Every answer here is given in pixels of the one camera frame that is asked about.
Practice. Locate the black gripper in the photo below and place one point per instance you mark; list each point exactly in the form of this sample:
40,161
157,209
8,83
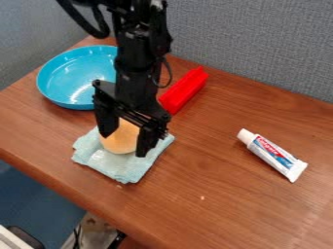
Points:
129,99

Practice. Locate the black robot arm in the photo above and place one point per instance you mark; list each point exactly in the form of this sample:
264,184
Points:
141,35

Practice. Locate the blue plastic plate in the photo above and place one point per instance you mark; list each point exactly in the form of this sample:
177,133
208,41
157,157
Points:
64,78

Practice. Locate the white toothpaste tube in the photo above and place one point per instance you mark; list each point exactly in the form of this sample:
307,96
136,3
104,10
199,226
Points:
279,159

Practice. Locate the orange egg-shaped sponge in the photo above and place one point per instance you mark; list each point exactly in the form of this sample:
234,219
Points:
121,141

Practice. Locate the light blue folded cloth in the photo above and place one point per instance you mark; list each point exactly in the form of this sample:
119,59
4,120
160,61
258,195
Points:
124,168

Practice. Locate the red plastic block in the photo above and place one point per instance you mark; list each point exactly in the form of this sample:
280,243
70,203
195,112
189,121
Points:
183,90

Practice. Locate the objects under table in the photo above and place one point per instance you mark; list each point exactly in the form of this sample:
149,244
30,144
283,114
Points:
92,234

